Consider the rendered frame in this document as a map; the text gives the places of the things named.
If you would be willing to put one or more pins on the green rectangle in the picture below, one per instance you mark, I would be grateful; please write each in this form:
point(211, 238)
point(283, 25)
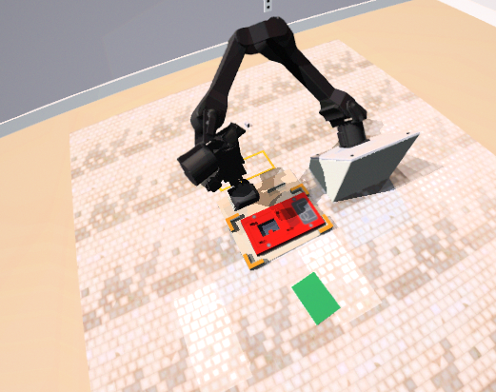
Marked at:
point(315, 298)

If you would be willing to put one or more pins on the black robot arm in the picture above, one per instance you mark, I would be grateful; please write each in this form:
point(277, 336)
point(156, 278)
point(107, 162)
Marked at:
point(275, 40)

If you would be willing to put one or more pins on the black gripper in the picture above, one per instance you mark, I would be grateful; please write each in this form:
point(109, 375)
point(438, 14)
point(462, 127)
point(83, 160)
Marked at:
point(242, 194)

